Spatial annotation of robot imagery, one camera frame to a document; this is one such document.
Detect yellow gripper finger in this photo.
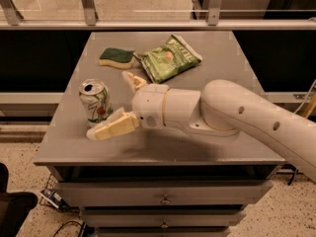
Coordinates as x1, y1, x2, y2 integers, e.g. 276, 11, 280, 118
122, 71, 147, 94
86, 108, 139, 140

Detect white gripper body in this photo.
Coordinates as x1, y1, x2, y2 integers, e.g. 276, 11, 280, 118
131, 84, 169, 128

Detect white green 7up can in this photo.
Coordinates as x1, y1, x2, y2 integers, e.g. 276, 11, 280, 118
79, 79, 113, 127

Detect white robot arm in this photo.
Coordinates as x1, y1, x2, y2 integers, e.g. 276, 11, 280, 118
87, 72, 316, 181

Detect green yellow sponge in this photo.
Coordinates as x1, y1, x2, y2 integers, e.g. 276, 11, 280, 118
99, 47, 135, 69

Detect green chip bag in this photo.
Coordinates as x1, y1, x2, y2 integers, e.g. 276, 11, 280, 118
133, 35, 202, 84

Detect grey drawer cabinet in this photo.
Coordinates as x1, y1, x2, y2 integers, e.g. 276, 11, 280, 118
35, 32, 284, 237

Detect top grey drawer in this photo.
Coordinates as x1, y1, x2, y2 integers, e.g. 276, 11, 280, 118
55, 181, 273, 207

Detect grey drawer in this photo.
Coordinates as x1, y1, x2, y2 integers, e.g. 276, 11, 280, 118
96, 228, 230, 237
81, 209, 245, 228
55, 181, 273, 207

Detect middle grey drawer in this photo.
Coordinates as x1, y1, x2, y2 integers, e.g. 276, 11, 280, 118
81, 209, 245, 228

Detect small box on floor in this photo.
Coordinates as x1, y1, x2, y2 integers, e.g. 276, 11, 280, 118
39, 189, 62, 208

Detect black chair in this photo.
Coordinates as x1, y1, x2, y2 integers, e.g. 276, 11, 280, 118
0, 163, 38, 237

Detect bottom grey drawer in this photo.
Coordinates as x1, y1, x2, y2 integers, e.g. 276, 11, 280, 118
96, 228, 230, 237

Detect black floor cable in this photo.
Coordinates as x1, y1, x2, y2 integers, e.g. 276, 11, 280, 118
51, 219, 87, 237

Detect metal railing frame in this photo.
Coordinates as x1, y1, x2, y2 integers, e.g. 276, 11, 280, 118
0, 0, 316, 31

